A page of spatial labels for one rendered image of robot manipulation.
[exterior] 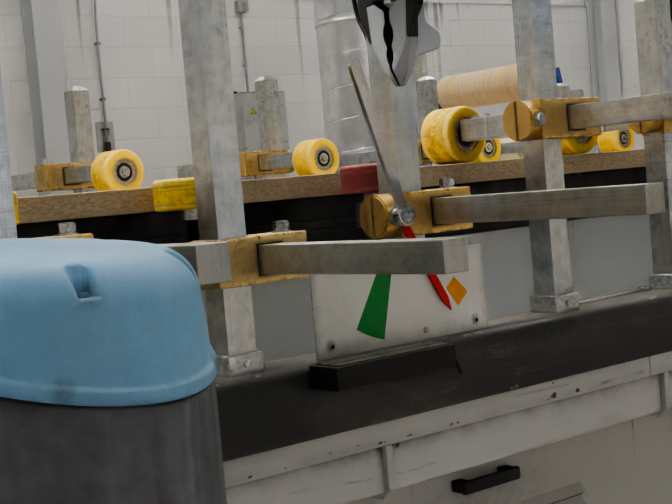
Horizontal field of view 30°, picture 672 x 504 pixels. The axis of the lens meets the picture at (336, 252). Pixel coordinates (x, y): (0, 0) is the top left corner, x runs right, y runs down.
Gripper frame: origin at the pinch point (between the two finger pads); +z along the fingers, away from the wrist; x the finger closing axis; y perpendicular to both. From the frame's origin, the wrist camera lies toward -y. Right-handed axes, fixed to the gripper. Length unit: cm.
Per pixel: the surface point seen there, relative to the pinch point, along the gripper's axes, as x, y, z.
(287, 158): 104, 64, 5
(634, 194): -23.2, 9.0, 14.6
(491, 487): 31, 41, 58
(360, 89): -0.7, -5.6, 1.6
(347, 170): 16.9, 6.4, 9.6
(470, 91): 520, 544, -46
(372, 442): 7.8, -0.9, 40.4
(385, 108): 7.2, 4.7, 3.0
